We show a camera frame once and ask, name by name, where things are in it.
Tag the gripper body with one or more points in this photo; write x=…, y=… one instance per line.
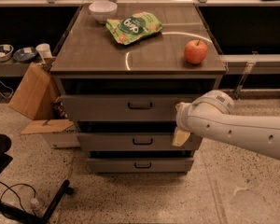
x=181, y=118

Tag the grey top drawer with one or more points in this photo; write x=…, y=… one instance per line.
x=114, y=107

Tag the grey drawer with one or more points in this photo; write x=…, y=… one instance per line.
x=166, y=165
x=114, y=107
x=134, y=142

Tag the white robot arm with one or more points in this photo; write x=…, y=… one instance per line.
x=209, y=116

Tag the grey drawer cabinet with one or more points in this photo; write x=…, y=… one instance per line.
x=91, y=62

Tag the grey bottom drawer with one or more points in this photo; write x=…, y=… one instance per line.
x=166, y=165

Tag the grey middle drawer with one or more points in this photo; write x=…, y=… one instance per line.
x=134, y=142

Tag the red apple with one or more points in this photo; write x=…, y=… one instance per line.
x=195, y=51

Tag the green snack bag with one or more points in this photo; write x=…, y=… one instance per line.
x=133, y=28

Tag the brown cardboard box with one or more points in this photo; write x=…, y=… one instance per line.
x=38, y=99

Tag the white bowl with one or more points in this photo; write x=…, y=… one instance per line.
x=103, y=10

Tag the white paper cup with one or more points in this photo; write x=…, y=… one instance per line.
x=44, y=50

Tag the dark patterned bowl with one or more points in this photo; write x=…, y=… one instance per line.
x=25, y=55

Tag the black chair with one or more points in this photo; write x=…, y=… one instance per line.
x=21, y=215

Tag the patterned bowl left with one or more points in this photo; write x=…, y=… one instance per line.
x=6, y=51

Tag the black top drawer handle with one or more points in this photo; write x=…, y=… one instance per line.
x=145, y=106

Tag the grey wall shelf rail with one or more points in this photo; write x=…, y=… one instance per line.
x=262, y=64

